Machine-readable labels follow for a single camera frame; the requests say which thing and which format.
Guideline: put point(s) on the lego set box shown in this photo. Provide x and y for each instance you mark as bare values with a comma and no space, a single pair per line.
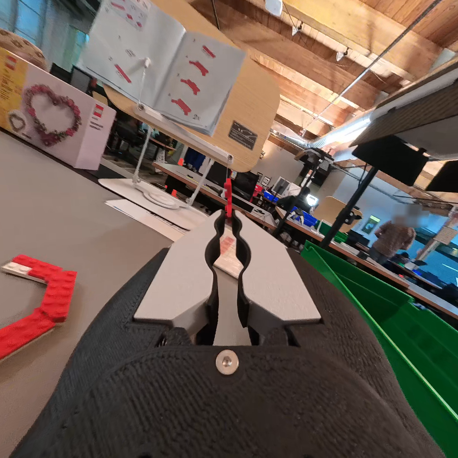
53,118

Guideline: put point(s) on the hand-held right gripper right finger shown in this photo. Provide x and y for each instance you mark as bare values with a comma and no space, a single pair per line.
275,286

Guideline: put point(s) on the white printed paper sheet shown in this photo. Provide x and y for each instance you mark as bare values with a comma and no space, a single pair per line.
150,214

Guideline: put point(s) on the black light stand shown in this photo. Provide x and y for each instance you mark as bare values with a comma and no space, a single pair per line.
390,157

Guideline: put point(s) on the white ceiling access point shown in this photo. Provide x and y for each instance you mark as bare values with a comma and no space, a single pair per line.
273,7

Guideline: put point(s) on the brown patterned bag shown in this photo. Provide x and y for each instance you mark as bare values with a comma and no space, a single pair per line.
21,46

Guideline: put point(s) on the lego instruction booklet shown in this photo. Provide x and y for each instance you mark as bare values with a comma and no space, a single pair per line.
161,64

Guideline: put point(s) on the blue storage bin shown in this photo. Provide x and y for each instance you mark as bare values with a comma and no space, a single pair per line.
304,216
270,196

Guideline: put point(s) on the green plastic bin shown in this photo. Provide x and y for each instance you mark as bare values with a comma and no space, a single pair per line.
332,234
411,343

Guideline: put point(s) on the silver ventilation duct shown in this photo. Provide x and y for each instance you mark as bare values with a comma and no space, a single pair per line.
340,134

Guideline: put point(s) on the small red lego piece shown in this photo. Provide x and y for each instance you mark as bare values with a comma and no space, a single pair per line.
227,193

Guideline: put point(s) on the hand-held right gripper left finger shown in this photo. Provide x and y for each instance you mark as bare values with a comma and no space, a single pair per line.
179,279

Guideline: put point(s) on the red lego plate assembly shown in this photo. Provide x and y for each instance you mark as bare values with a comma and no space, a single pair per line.
57,297

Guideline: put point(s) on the black camera tripod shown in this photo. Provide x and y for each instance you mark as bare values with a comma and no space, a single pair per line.
313,157

